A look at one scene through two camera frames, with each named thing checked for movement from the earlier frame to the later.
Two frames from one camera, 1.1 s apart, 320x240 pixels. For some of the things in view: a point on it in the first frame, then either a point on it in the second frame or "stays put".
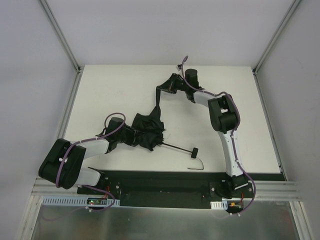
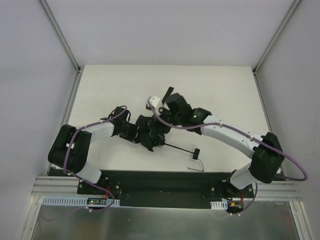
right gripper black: (172, 84) to (165, 110)
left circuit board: (96, 201) stays put
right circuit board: (235, 205) stays put
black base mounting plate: (161, 188) stays put
